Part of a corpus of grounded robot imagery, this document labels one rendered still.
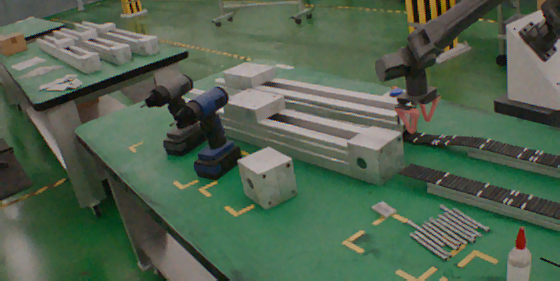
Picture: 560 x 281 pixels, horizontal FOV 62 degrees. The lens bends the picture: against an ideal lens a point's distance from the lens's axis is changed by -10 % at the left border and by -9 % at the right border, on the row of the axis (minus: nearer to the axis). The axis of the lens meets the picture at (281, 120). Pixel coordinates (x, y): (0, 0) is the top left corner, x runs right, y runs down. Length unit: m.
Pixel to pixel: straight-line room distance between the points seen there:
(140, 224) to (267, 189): 1.13
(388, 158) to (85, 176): 2.06
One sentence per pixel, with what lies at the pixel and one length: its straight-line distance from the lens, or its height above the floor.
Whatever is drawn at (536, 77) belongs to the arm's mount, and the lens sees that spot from 1.56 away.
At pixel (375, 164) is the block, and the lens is 1.18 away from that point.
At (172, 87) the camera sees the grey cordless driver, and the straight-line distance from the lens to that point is 1.51.
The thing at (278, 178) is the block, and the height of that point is 0.84.
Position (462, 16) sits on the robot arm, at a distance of 1.19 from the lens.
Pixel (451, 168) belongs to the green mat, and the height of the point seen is 0.78.
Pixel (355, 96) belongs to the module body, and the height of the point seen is 0.86.
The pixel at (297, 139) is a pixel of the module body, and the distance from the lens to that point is 1.34.
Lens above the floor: 1.40
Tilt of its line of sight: 22 degrees down
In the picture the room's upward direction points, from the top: 11 degrees counter-clockwise
